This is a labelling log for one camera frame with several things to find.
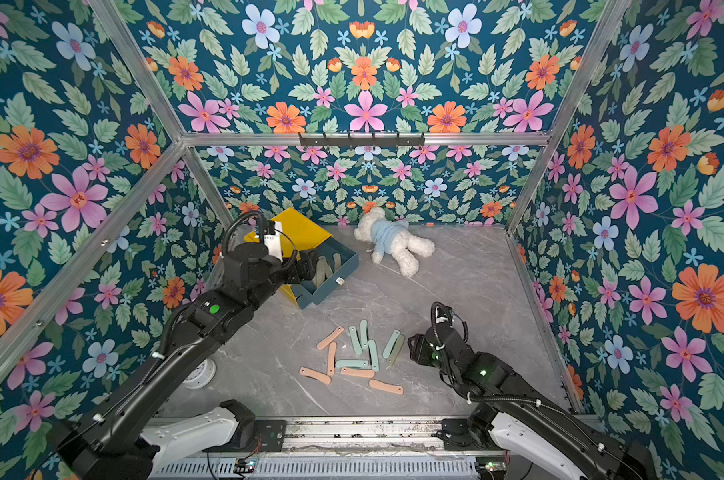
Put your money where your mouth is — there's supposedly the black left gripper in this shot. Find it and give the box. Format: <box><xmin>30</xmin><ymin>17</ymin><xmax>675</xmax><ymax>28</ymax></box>
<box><xmin>244</xmin><ymin>246</ymin><xmax>319</xmax><ymax>312</ymax></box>

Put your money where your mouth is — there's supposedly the teal drawer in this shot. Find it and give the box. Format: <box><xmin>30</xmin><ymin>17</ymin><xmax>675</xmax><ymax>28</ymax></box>
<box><xmin>282</xmin><ymin>237</ymin><xmax>359</xmax><ymax>309</ymax></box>

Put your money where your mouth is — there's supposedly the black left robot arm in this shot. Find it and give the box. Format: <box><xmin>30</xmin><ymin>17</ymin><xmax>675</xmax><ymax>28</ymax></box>
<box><xmin>48</xmin><ymin>242</ymin><xmax>317</xmax><ymax>479</ymax></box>

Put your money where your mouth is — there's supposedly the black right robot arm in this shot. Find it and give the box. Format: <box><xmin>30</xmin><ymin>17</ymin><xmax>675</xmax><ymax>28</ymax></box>
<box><xmin>407</xmin><ymin>301</ymin><xmax>658</xmax><ymax>479</ymax></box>

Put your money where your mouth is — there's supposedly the yellow drawer cabinet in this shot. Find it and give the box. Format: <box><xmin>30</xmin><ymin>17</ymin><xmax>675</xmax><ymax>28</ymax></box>
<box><xmin>273</xmin><ymin>208</ymin><xmax>332</xmax><ymax>309</ymax></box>

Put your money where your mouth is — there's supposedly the mint knife right slanted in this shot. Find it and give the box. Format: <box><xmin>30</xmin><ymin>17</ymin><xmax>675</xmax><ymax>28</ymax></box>
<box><xmin>382</xmin><ymin>329</ymin><xmax>401</xmax><ymax>359</ymax></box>

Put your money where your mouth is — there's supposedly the mint knife centre upright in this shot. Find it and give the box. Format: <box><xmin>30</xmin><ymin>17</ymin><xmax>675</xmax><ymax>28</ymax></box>
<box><xmin>368</xmin><ymin>340</ymin><xmax>380</xmax><ymax>372</ymax></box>

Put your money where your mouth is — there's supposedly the pink knife bottom right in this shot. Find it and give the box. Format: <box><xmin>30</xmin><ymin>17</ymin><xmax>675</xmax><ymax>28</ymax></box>
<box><xmin>368</xmin><ymin>379</ymin><xmax>404</xmax><ymax>395</ymax></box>

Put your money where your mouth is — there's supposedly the mint knife upper left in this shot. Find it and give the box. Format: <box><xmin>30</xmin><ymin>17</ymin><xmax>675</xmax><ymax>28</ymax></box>
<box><xmin>348</xmin><ymin>326</ymin><xmax>363</xmax><ymax>356</ymax></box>

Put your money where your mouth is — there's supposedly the pink knife middle bottom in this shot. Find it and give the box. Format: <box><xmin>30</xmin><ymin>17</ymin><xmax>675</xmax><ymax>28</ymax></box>
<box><xmin>340</xmin><ymin>367</ymin><xmax>375</xmax><ymax>379</ymax></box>

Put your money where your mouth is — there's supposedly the mint knife horizontal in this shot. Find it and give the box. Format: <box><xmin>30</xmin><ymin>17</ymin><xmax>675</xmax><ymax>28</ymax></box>
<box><xmin>335</xmin><ymin>359</ymin><xmax>369</xmax><ymax>369</ymax></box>

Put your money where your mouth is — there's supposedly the white round timer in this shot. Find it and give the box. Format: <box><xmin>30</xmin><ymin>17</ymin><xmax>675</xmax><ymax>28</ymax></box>
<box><xmin>183</xmin><ymin>359</ymin><xmax>217</xmax><ymax>390</ymax></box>

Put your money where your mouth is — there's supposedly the pink knife far left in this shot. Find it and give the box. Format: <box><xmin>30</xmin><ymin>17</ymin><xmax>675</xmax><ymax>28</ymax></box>
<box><xmin>299</xmin><ymin>367</ymin><xmax>332</xmax><ymax>385</ymax></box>

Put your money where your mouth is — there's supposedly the white teddy bear blue shirt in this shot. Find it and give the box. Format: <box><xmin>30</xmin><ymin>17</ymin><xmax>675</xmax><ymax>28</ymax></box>
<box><xmin>354</xmin><ymin>207</ymin><xmax>436</xmax><ymax>278</ymax></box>

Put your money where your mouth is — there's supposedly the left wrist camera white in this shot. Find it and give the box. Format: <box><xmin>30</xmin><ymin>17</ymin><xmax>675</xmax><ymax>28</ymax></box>
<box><xmin>260</xmin><ymin>220</ymin><xmax>283</xmax><ymax>261</ymax></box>

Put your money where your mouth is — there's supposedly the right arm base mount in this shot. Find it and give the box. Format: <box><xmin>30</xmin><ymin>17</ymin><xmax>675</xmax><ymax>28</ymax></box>
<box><xmin>432</xmin><ymin>403</ymin><xmax>500</xmax><ymax>451</ymax></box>

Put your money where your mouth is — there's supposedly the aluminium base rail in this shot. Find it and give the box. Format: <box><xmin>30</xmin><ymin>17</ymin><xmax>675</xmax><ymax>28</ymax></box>
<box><xmin>106</xmin><ymin>416</ymin><xmax>615</xmax><ymax>480</ymax></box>

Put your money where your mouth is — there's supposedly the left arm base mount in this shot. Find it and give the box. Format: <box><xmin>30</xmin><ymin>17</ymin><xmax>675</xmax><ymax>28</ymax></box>
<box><xmin>218</xmin><ymin>400</ymin><xmax>287</xmax><ymax>454</ymax></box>

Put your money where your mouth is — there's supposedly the black hook rail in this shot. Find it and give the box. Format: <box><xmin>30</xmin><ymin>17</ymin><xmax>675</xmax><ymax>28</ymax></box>
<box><xmin>298</xmin><ymin>133</ymin><xmax>426</xmax><ymax>148</ymax></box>

